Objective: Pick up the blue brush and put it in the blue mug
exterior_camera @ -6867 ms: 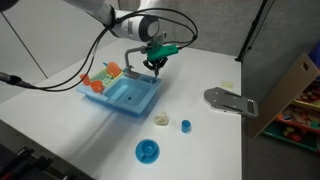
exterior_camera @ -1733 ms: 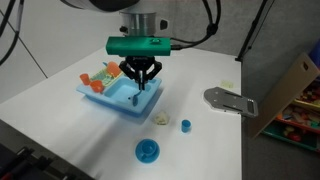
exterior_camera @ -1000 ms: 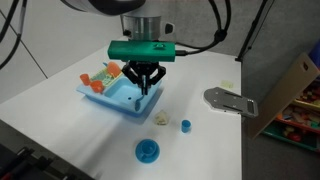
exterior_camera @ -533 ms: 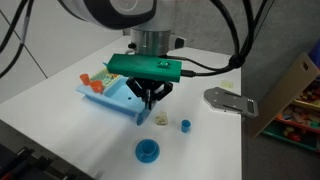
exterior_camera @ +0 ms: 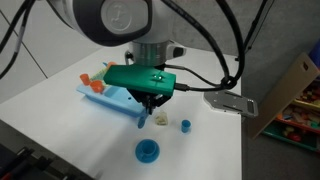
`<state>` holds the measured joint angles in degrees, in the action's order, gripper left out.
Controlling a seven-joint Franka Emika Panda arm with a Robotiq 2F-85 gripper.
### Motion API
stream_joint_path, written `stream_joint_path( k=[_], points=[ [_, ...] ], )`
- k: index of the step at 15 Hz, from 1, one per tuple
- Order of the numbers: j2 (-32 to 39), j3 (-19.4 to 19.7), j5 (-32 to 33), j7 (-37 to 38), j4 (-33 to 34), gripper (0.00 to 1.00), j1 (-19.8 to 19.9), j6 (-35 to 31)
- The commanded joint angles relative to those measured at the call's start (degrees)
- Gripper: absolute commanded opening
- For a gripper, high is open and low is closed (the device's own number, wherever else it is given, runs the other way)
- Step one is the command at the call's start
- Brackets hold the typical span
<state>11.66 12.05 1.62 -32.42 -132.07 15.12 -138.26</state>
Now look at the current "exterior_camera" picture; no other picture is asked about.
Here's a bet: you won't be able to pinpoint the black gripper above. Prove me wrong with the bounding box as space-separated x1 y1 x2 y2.
127 87 173 116

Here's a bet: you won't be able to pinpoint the blue mug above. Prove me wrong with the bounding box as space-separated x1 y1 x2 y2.
137 139 160 160

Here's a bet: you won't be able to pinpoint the cream toy sponge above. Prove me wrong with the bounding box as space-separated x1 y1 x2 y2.
154 112 169 127

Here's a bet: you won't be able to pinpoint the light blue toy sink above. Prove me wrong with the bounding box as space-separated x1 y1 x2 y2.
76 61 150 118

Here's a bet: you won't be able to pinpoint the small blue cup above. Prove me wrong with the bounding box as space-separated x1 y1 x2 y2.
180 119 192 134

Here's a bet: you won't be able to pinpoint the grey toy faucet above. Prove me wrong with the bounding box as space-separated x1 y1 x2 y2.
124 50 135 67

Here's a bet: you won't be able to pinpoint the blue saucer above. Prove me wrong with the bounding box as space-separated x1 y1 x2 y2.
134 139 161 164

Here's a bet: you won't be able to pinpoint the orange toy knobs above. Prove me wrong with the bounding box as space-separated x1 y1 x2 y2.
89 80 105 94

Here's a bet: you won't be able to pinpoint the orange toy plate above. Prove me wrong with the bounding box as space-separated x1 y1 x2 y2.
105 61 118 71

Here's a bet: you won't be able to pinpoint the small orange cup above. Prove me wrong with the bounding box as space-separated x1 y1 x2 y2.
79 72 92 86

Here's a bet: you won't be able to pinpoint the grey metal mounting plate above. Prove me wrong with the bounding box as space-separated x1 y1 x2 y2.
203 90 260 119

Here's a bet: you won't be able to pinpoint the black vertical pole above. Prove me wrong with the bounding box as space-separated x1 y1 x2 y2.
234 0 275 63

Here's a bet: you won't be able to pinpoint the brown cardboard panel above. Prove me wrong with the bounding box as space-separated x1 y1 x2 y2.
245 51 320 140

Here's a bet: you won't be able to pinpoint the toy shelf with toys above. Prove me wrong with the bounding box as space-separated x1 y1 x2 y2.
261 75 320 153

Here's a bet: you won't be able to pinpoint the green wrist camera box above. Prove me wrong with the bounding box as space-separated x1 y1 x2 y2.
102 63 177 97

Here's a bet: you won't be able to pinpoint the thin black plug cable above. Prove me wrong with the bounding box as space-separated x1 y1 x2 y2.
164 63 231 93

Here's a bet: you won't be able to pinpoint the thick black cable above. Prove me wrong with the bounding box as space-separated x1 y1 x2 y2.
214 0 247 88
161 0 234 88

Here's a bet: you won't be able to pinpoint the black camera stand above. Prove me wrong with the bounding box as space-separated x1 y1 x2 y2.
0 139 96 180

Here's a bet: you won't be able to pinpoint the black cable white label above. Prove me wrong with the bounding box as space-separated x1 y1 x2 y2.
0 0 36 82

